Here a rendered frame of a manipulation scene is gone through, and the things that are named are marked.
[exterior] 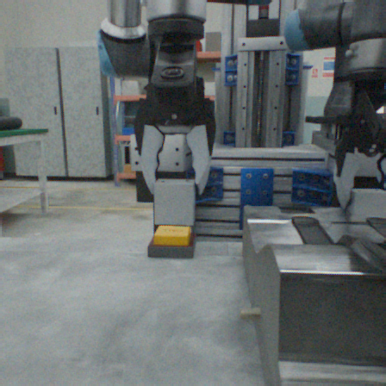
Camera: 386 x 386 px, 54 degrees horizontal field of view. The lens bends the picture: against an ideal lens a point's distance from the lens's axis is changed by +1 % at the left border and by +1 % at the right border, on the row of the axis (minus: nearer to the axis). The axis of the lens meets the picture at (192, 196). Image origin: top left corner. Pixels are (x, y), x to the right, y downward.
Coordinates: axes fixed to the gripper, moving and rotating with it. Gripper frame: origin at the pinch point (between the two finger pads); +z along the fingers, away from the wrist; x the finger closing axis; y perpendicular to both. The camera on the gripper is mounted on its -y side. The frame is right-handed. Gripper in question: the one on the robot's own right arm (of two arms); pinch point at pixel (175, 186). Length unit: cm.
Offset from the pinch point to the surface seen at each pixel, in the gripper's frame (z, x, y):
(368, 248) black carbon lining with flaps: 0.3, -16.6, -21.4
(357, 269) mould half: 1.6, -15.6, -22.2
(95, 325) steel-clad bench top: 14.9, 8.6, -9.4
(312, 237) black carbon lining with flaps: 6.9, -18.3, 0.8
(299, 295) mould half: 3.3, -11.4, -23.2
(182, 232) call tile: 11.3, 0.6, 15.3
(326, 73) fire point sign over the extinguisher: -65, -159, 533
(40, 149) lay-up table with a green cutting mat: 27, 180, 335
